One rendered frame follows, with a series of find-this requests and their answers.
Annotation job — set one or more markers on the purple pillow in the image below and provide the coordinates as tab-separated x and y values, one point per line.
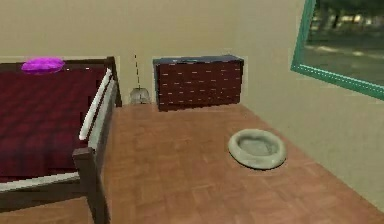
42	64

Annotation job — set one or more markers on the grey dome floor lamp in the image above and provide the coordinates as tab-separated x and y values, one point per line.
139	95

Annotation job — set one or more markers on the dark wood bed maroon cover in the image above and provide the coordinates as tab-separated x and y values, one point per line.
40	123

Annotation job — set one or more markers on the dark red chest of drawers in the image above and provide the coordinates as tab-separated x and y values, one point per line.
198	84

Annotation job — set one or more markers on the grey round pet bed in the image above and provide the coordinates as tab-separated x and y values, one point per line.
257	148

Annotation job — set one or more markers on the green framed window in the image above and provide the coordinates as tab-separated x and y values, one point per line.
346	46

